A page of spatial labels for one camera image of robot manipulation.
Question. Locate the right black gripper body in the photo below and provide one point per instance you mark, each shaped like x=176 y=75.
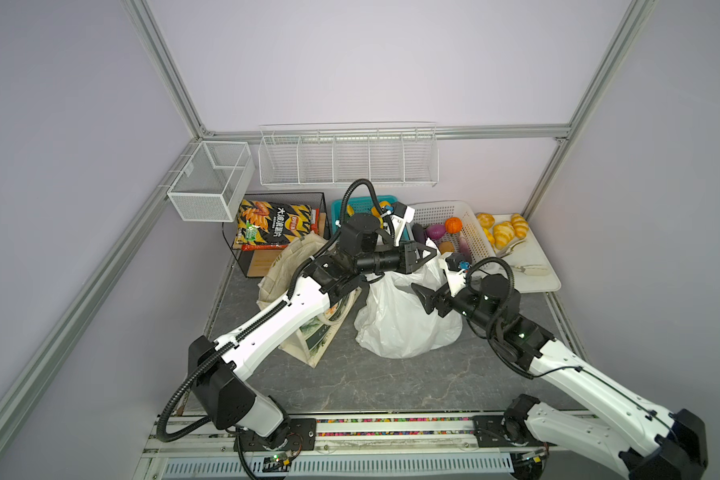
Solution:
x=447 y=301

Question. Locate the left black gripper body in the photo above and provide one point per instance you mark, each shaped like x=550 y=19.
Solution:
x=405 y=260

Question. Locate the white plastic grocery bag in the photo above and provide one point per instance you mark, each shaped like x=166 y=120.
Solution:
x=393 y=323

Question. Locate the cream canvas tote bag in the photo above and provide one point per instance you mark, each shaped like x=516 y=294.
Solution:
x=318 y=322

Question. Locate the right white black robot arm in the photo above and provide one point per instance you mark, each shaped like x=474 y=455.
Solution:
x=633 y=436

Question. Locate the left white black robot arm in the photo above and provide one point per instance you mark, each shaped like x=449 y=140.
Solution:
x=215 y=391

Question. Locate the dark purple eggplant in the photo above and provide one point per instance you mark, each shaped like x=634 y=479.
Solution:
x=419 y=233

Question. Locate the purple red onion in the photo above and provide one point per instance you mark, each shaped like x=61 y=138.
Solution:
x=436 y=232

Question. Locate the white plastic vegetable basket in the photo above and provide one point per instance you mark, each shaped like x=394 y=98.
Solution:
x=437 y=212

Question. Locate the small striped purple eggplant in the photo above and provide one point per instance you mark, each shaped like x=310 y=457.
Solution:
x=464 y=247

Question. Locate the teal plastic fruit basket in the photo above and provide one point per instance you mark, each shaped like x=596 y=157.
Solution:
x=366 y=207

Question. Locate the croissant top left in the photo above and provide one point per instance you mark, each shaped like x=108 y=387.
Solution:
x=486 y=220

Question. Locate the croissant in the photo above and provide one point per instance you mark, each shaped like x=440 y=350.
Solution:
x=503 y=233
x=486 y=220
x=520 y=226

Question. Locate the croissant middle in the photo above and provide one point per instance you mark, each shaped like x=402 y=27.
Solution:
x=503 y=233

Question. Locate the white tray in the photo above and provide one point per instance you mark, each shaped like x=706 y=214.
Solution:
x=523 y=252

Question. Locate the croissant right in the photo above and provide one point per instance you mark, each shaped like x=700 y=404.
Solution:
x=520 y=226

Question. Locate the black yellow chips bag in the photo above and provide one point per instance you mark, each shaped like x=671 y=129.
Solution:
x=263 y=224

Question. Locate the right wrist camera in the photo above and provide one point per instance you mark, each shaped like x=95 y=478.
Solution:
x=456 y=267

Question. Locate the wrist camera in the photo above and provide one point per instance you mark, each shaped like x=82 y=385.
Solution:
x=401 y=215
x=456 y=267

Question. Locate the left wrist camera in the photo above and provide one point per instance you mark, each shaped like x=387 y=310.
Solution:
x=401 y=215

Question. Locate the white wire wall rack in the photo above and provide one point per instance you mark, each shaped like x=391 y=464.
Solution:
x=336 y=154

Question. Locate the black wire wooden shelf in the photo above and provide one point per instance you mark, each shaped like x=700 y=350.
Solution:
x=256 y=263

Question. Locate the white mesh wall basket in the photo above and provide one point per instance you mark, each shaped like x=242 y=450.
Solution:
x=212 y=183

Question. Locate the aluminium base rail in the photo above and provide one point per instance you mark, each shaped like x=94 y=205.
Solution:
x=388 y=446

